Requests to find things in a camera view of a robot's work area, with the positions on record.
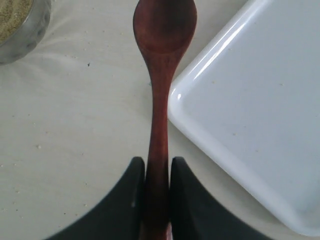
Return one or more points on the yellow millet grains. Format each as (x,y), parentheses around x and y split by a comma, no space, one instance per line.
(12,15)

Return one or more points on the dark red wooden spoon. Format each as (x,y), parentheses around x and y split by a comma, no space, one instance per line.
(163,31)

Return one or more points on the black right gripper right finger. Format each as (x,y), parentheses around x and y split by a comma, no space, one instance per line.
(196,215)

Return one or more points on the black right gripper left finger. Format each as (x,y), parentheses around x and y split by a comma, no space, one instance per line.
(118,215)

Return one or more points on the white rectangular plastic tray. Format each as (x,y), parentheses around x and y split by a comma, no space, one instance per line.
(250,101)

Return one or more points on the steel bowl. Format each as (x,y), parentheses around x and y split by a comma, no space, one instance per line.
(29,34)

